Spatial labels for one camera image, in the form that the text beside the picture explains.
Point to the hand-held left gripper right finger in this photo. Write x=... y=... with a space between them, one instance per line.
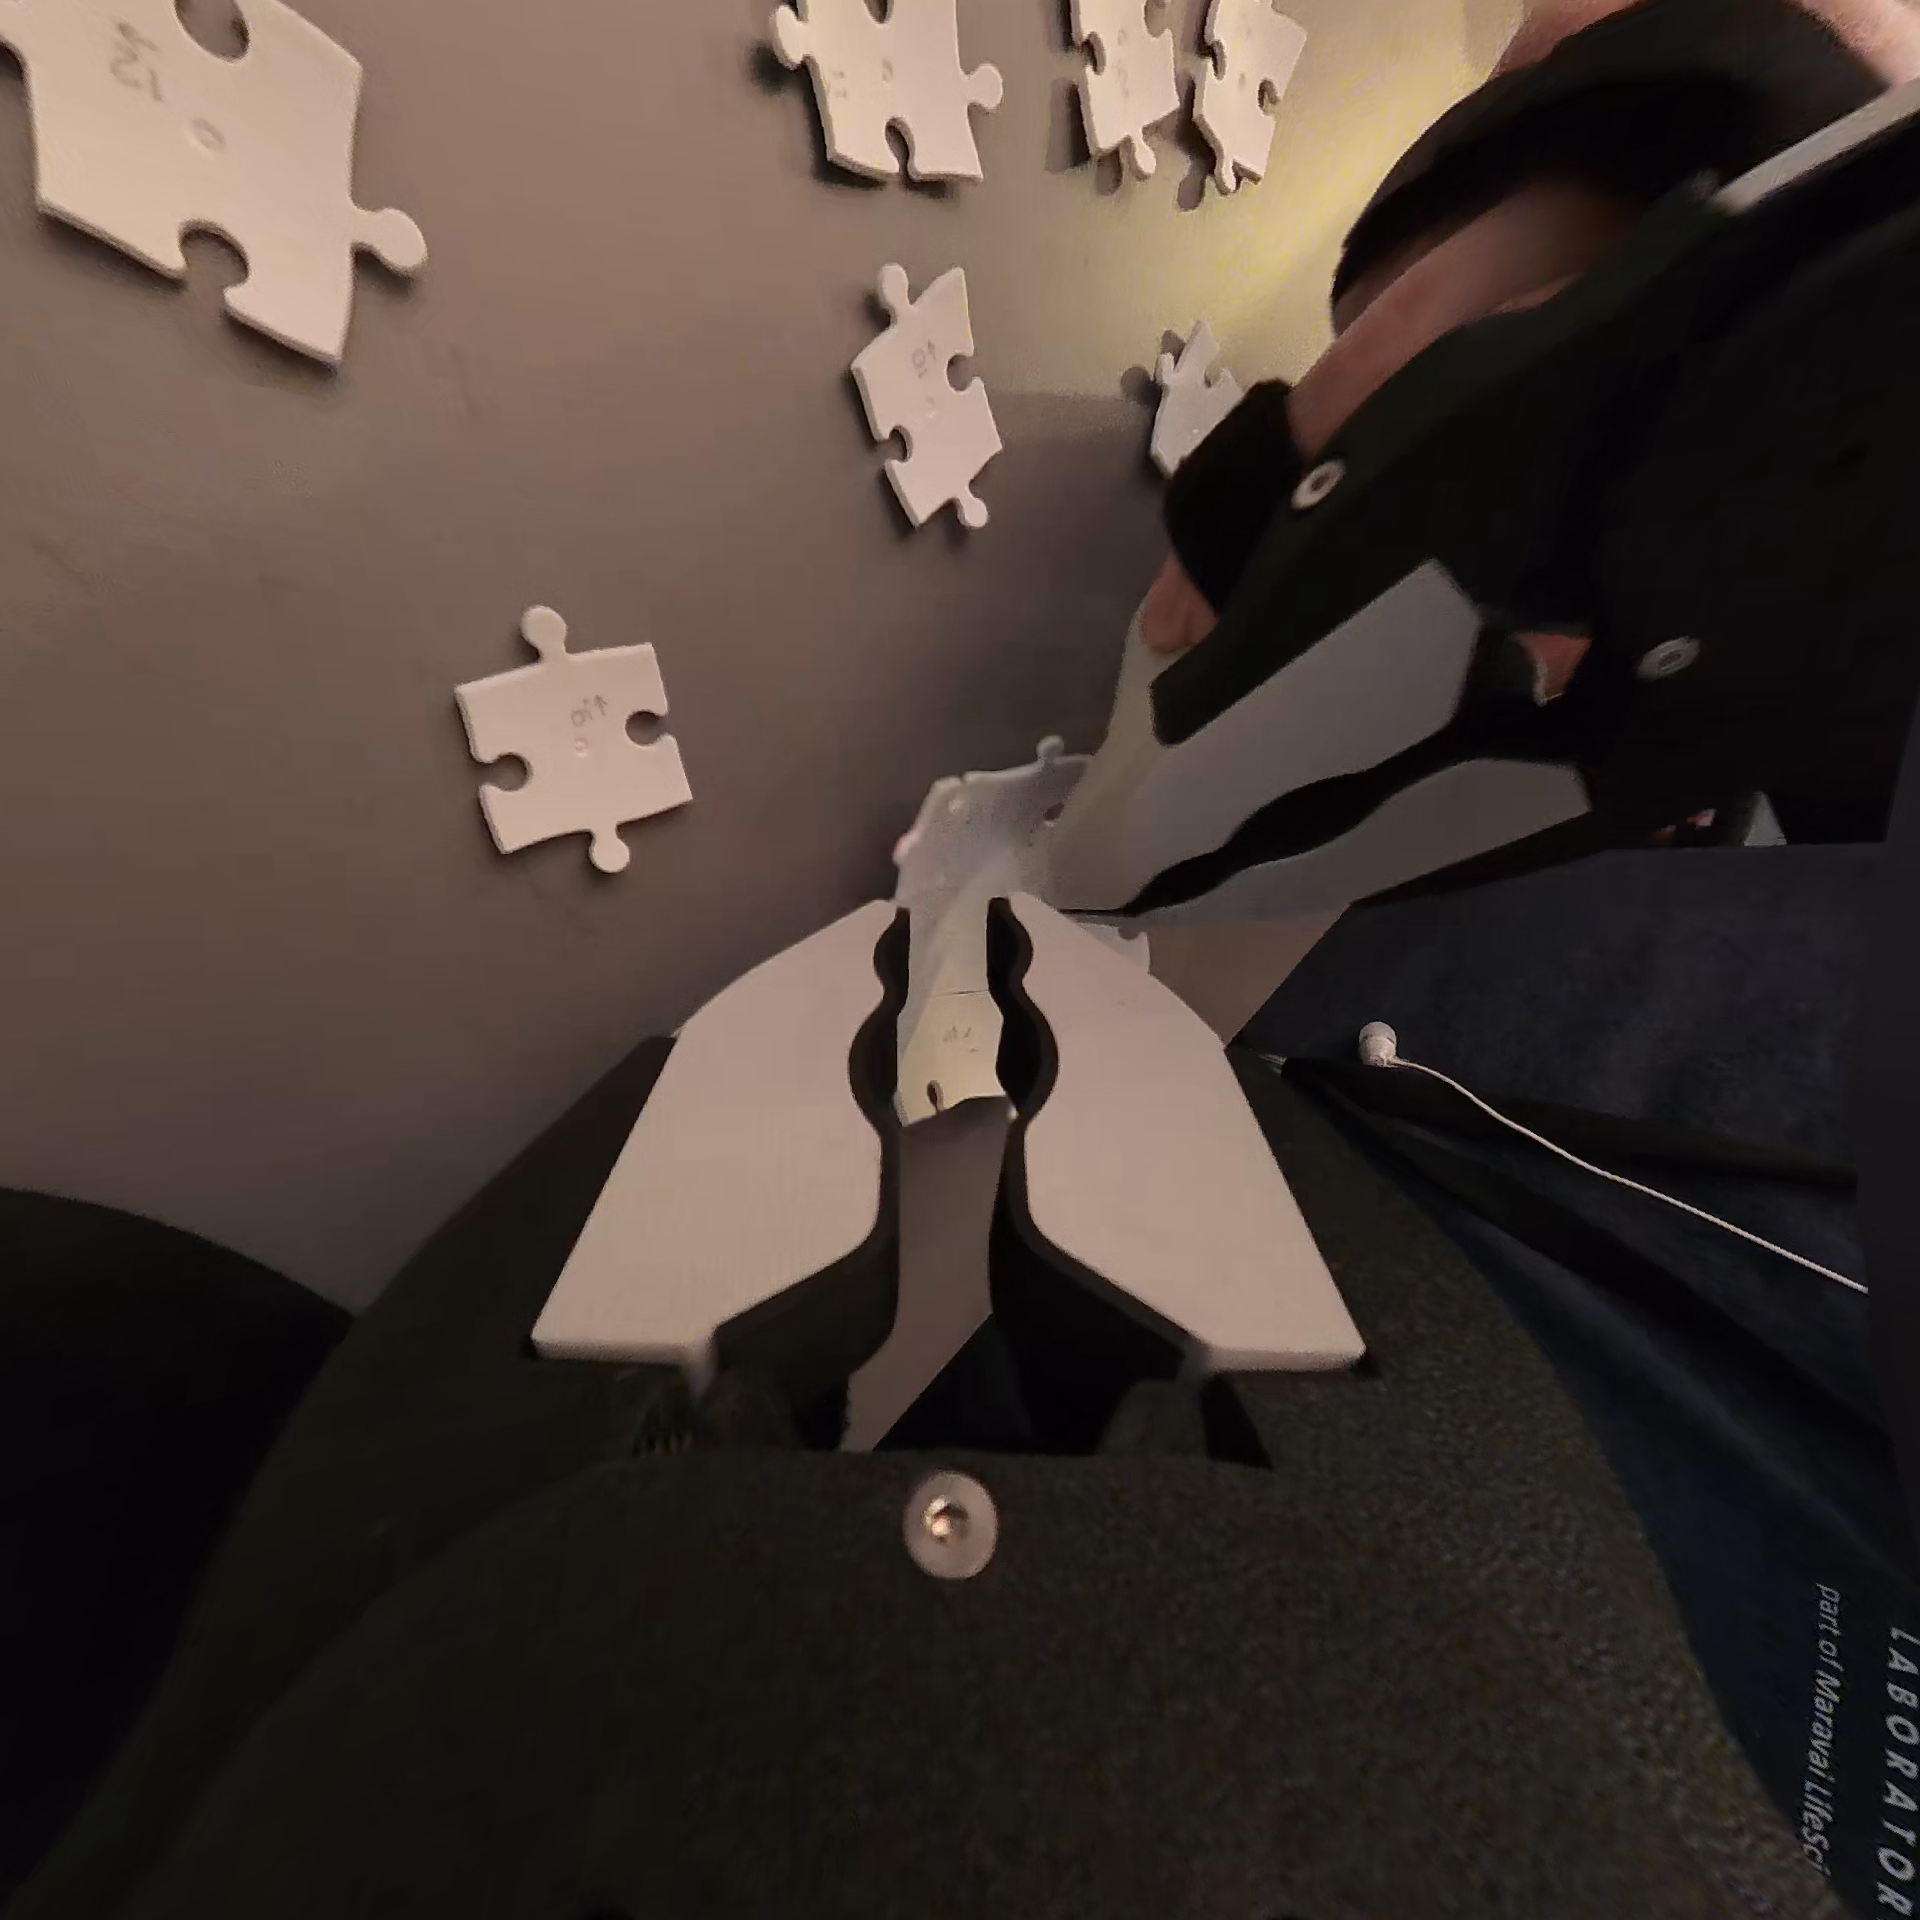
x=1171 y=1184

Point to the assembled white puzzle section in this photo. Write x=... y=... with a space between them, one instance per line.
x=975 y=840

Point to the person's right hand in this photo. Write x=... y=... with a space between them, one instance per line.
x=1425 y=324

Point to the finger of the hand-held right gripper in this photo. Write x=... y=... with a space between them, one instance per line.
x=1425 y=832
x=1319 y=705

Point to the single white jigsaw piece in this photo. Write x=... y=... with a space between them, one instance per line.
x=571 y=735

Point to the scattered loose puzzle pieces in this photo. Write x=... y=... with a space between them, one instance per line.
x=225 y=135

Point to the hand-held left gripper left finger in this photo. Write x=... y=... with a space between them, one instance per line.
x=734 y=1172

